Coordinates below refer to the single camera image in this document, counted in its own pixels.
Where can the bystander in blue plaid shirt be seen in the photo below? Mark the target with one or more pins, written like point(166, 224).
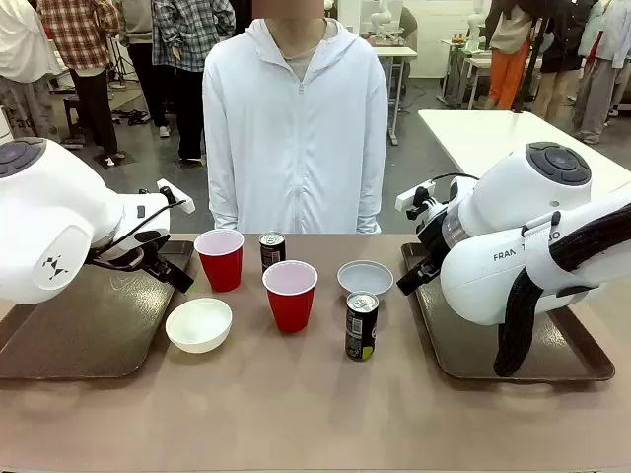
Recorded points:
point(182, 34)

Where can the white bowl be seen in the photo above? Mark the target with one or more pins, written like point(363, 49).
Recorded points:
point(197, 327)

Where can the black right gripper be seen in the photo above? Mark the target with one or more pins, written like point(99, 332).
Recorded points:
point(431, 241)

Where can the bystander in white shirt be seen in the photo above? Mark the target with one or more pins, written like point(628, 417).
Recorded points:
point(20, 49)

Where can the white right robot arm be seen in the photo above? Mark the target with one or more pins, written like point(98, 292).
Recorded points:
point(517, 207)

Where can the grey framed desk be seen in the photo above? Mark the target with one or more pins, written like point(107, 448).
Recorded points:
point(473, 64)

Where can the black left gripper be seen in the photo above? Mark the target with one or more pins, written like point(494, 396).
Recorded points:
point(154, 262)

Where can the bystander in orange trousers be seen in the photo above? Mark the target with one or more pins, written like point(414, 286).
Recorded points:
point(508, 74)

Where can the person's left forearm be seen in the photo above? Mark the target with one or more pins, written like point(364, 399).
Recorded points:
point(370, 202)

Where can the bystander in red plaid shirt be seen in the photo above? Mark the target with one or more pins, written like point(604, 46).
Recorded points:
point(74, 34)

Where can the bystander in dark jacket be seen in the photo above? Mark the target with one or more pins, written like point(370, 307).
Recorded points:
point(562, 39)

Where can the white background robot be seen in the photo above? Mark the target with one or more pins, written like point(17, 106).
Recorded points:
point(379, 17)
point(473, 32)

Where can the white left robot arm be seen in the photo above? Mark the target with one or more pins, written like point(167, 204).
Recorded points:
point(49, 207)

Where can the black stool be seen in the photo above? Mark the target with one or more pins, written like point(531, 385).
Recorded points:
point(73, 118)

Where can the bystander in grey top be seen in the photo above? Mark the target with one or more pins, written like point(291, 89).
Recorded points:
point(143, 74)

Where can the black tripod stand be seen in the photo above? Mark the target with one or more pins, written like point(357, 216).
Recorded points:
point(119, 64)

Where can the brown plastic tray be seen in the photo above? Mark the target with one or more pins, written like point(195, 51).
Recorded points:
point(567, 355)
point(98, 335)

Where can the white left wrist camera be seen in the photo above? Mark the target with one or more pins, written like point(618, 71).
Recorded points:
point(185, 204)

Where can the black drink can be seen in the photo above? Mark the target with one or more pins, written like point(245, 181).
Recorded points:
point(272, 252)
point(360, 330)

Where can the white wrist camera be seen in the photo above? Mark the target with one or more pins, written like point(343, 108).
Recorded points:
point(406, 198)
point(185, 204)

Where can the bystander in pale clothes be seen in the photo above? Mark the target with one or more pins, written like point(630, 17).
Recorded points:
point(611, 39)

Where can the black stand pole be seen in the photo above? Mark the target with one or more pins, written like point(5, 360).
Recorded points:
point(530, 74)

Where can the person in white hoodie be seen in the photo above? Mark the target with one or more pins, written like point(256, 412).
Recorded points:
point(296, 148)

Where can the person's right forearm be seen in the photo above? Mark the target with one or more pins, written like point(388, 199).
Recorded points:
point(223, 202)

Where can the large white table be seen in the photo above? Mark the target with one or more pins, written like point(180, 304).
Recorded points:
point(493, 133)

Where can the bystander in olive shirt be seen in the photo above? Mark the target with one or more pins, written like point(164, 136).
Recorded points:
point(408, 29)

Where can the red plastic cup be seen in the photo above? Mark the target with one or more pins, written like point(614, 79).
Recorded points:
point(291, 310)
point(222, 271)

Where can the pale grey bowl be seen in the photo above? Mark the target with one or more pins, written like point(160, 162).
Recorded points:
point(365, 278)

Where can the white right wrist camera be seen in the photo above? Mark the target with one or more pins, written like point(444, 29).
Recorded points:
point(406, 198)

